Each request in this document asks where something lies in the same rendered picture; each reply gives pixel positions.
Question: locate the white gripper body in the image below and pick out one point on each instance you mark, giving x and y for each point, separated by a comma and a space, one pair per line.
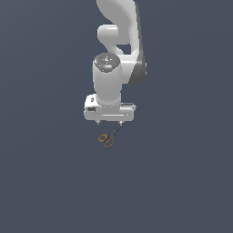
106, 114

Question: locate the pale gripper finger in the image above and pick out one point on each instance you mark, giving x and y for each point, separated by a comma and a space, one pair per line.
120, 122
98, 122

